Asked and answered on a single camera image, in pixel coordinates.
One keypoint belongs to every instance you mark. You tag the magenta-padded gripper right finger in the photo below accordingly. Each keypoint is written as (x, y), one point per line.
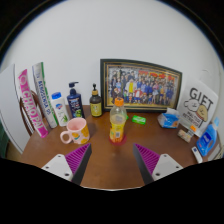
(147, 158)

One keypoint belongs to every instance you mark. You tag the small orange and white box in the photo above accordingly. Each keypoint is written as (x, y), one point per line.
(193, 128)

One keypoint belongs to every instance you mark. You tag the orange-capped clear drink bottle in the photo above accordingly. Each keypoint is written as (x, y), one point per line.
(117, 123)

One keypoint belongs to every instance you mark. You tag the blue tissue pack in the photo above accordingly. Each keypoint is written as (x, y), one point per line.
(168, 120)

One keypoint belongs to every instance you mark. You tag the white remote control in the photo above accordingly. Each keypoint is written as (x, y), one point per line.
(197, 155)

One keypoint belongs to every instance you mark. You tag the white paper gift bag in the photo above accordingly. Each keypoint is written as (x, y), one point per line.
(198, 106)

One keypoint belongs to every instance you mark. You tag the green crate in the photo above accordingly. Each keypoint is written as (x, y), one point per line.
(2, 140)

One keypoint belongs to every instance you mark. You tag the small patterned flat box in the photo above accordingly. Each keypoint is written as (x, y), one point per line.
(184, 135)

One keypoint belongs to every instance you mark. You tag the white lotion bottle, blue cap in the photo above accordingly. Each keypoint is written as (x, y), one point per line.
(60, 111)

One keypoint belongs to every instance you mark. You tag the pink and white tube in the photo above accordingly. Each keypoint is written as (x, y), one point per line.
(33, 106)

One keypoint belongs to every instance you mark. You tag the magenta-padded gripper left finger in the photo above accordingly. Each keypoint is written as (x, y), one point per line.
(79, 156)

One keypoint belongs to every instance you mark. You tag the white tube with green stripe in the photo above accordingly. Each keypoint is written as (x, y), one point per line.
(45, 95)

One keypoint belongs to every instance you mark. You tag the small green soap box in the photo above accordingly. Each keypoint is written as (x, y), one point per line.
(138, 119)

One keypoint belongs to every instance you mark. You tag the pink mug with yellow print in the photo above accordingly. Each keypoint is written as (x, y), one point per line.
(78, 131)

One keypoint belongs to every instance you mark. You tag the brown pump bottle, yellow label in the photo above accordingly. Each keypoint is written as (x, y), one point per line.
(96, 106)

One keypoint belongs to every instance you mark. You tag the dark blue pump bottle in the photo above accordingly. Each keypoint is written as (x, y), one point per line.
(75, 103)

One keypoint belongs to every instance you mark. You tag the framed group picture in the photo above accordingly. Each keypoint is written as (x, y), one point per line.
(141, 85)

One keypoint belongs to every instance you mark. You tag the blue detergent bottle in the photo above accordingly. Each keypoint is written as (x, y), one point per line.
(206, 140)

